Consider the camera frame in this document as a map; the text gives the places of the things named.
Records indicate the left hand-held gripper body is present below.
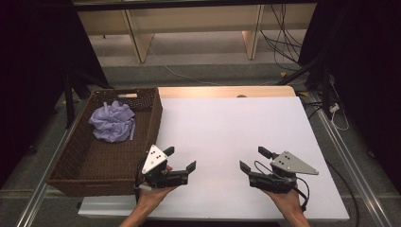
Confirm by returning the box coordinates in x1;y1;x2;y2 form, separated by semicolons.
135;144;190;190

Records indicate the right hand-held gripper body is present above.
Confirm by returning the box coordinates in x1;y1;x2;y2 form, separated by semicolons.
248;149;320;194

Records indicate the brown wicker basket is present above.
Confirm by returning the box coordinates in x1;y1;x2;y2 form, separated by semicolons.
45;87;165;199

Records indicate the purple cloth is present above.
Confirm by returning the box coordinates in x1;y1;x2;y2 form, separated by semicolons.
88;99;137;144

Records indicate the person's left hand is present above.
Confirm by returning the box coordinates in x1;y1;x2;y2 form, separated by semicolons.
137;164;178;207

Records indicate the person's right hand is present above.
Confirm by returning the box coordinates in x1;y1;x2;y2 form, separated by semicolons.
261;184;306;216

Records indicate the white table board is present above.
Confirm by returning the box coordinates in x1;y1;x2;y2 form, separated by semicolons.
78;96;351;221

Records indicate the wooden table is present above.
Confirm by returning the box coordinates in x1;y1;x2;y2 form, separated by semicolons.
157;85;298;99

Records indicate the black metal stand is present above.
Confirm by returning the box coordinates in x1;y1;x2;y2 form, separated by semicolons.
276;53;336;120
61;69;115;130

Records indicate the black curtain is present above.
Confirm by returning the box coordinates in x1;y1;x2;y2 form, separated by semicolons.
0;0;111;188
297;0;401;193

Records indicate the light wooden desk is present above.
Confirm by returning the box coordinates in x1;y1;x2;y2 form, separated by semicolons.
72;0;318;64

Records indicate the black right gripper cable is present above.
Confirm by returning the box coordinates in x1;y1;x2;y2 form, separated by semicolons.
294;176;312;213

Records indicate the aluminium rail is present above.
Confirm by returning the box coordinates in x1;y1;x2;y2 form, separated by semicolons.
14;103;86;227
308;90;394;227

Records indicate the black floor cable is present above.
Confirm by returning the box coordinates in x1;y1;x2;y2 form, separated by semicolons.
324;160;361;227

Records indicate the white plug with cable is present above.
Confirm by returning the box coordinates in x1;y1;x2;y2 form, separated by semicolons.
328;102;351;132

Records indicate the thin white floor cable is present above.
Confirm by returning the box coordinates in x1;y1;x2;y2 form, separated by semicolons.
147;46;223;87

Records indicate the bundle of black cables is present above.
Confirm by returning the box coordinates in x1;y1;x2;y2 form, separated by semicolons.
259;3;306;72

